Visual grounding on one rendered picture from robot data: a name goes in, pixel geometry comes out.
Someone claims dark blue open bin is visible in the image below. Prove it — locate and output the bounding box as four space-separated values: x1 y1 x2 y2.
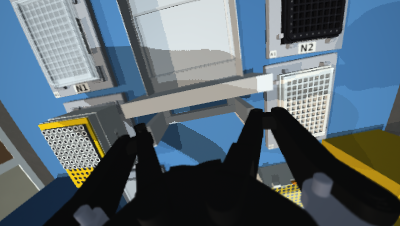
0 176 79 226

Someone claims yellow open-top bin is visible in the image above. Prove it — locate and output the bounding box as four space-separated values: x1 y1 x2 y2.
321 129 400 198

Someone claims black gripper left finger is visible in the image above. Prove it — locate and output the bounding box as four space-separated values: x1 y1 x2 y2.
42 112 174 226

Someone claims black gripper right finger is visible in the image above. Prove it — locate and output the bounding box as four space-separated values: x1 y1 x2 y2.
205 97 400 226

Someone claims blue flat mat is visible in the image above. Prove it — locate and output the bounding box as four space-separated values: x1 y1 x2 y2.
0 0 400 179

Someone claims black multi-well plate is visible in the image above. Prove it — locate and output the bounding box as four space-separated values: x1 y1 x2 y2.
281 0 346 45

